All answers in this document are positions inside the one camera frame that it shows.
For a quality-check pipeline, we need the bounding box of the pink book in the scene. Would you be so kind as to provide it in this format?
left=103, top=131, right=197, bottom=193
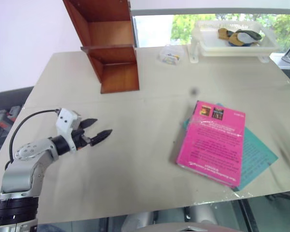
left=176, top=100, right=247, bottom=189

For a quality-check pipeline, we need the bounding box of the yellow grey cloth bundle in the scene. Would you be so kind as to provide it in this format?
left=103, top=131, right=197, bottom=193
left=217, top=28, right=263, bottom=47

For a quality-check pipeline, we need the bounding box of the white plastic basket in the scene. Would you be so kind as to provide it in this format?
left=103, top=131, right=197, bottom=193
left=187, top=20, right=281, bottom=64

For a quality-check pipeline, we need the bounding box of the small clear plastic box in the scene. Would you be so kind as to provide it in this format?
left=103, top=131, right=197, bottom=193
left=158, top=45, right=184, bottom=65

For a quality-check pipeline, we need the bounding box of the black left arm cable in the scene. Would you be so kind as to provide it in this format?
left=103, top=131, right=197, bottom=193
left=4, top=109, right=61, bottom=170

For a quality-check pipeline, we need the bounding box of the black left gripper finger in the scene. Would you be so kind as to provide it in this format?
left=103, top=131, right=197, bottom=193
left=80, top=118, right=99, bottom=130
left=90, top=129, right=113, bottom=146

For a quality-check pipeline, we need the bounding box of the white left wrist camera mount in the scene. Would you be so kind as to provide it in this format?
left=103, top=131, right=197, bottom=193
left=56, top=108, right=82, bottom=152

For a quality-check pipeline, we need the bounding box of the teal book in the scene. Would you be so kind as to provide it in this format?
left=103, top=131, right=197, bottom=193
left=182, top=103, right=279, bottom=191

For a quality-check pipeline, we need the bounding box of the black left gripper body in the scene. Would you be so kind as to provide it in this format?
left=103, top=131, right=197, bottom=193
left=71, top=116, right=93, bottom=149

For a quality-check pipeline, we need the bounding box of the grey red power tool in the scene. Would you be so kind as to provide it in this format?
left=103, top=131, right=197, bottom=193
left=0, top=105, right=22, bottom=132

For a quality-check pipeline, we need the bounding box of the brown wooden shelf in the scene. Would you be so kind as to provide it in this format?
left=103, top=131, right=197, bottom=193
left=62, top=0, right=140, bottom=94

